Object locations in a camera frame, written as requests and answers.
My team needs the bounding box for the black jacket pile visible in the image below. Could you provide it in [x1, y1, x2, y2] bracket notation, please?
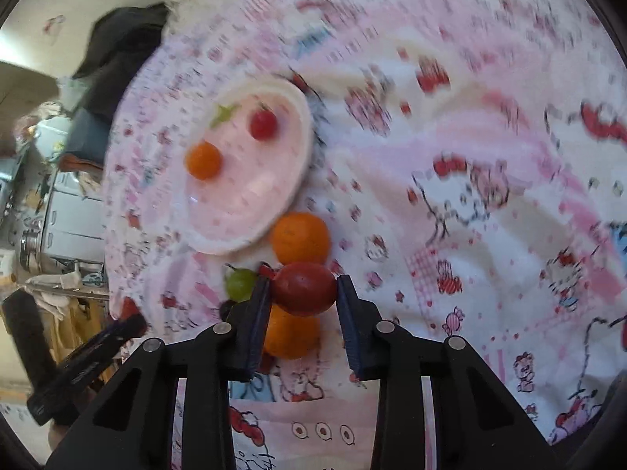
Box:
[72, 2, 169, 123]

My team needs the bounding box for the pink strawberry plate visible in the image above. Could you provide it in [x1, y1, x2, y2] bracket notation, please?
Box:
[173, 76, 314, 256]

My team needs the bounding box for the red cherry tomato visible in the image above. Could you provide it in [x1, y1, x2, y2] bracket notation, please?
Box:
[249, 105, 279, 141]
[255, 262, 338, 318]

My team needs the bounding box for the green grape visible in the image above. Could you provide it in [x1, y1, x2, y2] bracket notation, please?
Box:
[224, 268, 257, 302]

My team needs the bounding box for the small orange mandarin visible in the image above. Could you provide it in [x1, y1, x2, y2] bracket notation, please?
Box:
[185, 140, 223, 181]

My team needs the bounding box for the grey orange cushion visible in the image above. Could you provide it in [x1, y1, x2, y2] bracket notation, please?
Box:
[57, 108, 111, 175]

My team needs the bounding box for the pink Hello Kitty blanket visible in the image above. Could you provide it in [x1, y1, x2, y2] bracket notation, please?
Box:
[103, 0, 626, 464]

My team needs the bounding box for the large orange mandarin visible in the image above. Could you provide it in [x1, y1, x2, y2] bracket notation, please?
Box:
[264, 304, 321, 360]

